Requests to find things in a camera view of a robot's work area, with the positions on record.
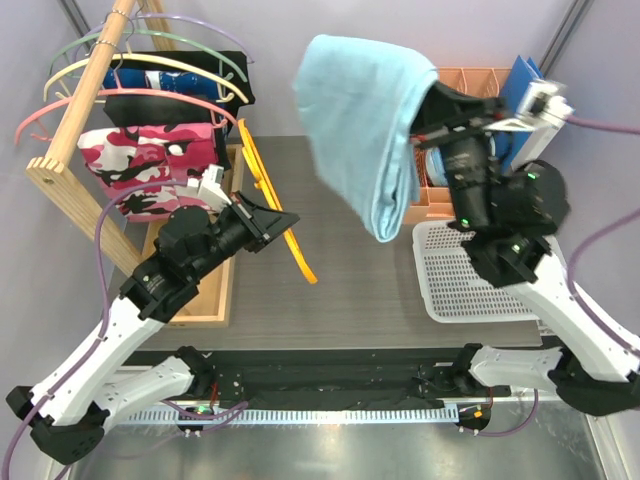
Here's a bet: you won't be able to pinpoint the blue patterned trousers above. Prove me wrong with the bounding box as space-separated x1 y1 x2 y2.
103 68 236 103

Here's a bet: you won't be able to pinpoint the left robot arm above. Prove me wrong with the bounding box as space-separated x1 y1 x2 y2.
6 192 299 465

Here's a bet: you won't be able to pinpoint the purple plastic hanger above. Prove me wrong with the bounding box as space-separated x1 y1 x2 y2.
79 12 256 65

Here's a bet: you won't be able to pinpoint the purple cable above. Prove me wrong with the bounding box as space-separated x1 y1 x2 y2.
457 112 640 441
2 182 251 476

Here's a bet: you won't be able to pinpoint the white slotted cable duct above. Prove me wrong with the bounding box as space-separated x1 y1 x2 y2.
122 404 459 427

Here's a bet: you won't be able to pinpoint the orange plastic hanger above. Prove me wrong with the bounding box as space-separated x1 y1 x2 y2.
236 117 320 286

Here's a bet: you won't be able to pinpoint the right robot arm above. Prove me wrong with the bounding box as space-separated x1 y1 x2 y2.
411 80 639 416

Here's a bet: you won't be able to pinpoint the light blue trousers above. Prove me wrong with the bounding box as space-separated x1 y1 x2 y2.
293 34 438 243

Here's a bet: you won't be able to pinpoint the cream plastic hanger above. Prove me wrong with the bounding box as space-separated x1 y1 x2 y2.
42 53 249 104

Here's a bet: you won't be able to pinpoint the black trousers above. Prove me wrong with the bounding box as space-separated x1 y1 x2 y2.
108 50 255 115

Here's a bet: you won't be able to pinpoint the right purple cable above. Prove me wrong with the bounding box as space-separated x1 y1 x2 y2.
457 112 640 441

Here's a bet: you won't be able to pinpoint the pink camouflage trousers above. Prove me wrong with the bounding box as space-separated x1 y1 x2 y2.
77 123 231 223

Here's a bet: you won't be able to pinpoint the white plastic basket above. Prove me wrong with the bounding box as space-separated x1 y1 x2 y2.
412 220 538 324

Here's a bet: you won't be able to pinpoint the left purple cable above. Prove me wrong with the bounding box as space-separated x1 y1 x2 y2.
2 182 251 476

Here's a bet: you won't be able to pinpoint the green plastic hanger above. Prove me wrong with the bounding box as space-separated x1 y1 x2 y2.
49 28 248 82

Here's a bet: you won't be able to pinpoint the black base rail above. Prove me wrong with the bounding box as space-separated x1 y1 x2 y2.
199 347 511 412

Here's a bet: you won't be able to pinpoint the light blue headphones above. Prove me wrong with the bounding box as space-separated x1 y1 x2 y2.
424 134 496 187

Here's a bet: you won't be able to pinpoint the orange desk file organizer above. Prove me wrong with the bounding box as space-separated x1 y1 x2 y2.
403 67 511 225

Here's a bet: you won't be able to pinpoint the blue folder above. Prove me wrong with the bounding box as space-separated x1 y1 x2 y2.
494 56 564 175

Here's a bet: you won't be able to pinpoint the wooden clothes rack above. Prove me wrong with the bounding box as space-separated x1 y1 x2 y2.
24 0 246 329

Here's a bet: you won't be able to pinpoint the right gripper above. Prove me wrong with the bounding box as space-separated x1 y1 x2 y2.
406 68 513 230

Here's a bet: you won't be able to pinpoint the dark grey trousers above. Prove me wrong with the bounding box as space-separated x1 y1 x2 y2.
79 95 231 186

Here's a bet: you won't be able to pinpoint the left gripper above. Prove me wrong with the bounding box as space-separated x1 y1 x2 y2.
188 190 297 281

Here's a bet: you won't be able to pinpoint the pink plastic hanger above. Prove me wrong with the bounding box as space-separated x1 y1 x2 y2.
14 88 241 144

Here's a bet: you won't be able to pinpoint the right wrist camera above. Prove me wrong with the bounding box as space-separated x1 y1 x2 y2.
499 79 574 132

